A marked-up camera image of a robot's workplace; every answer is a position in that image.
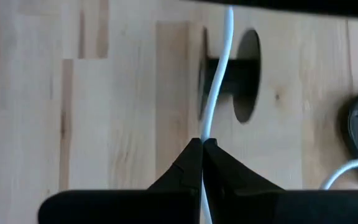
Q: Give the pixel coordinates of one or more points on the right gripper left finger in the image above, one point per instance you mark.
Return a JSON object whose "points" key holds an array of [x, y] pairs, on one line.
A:
{"points": [[166, 205]]}

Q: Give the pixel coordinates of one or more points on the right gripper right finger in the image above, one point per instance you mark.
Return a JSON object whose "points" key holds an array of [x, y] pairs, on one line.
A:
{"points": [[259, 205]]}

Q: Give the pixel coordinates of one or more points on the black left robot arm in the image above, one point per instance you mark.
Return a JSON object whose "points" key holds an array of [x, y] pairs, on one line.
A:
{"points": [[291, 6]]}

